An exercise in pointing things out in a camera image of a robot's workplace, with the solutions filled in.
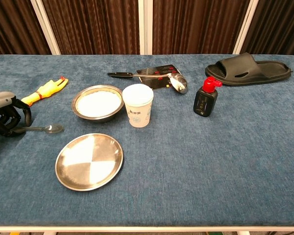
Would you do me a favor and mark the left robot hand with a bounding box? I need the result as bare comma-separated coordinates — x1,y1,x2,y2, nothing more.
0,92,32,138

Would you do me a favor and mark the small metal spoon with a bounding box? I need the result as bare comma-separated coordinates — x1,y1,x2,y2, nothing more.
13,124,64,135

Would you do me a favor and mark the steel bowl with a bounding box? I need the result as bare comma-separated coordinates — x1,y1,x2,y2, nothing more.
71,84,125,123

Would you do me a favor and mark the round steel plate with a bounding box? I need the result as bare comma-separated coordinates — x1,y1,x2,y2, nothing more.
54,133,124,192

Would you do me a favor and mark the white paper cup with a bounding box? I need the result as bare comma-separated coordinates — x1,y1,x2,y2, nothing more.
122,83,154,128

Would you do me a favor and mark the yellow rubber chicken toy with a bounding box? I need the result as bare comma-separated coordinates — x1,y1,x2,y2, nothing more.
21,76,69,107

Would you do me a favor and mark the dark brown curtain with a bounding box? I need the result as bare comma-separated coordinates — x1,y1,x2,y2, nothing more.
0,0,294,58

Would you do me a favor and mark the black printed card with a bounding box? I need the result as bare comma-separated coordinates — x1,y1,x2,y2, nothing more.
136,64,183,91

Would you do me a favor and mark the blue fabric table cover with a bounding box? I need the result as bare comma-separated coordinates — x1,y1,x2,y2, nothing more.
0,54,294,227

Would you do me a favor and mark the black bottle with red cap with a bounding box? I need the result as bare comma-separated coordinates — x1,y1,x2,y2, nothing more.
193,76,223,118

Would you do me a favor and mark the black rubber slipper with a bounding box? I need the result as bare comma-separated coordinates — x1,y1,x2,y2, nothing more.
205,52,293,87

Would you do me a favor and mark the white metal frame post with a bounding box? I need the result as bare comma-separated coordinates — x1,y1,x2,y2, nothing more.
232,0,259,55
138,0,154,55
30,0,62,55

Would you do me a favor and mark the large black-handled metal ladle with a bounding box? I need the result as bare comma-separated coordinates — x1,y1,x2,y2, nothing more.
107,71,189,94

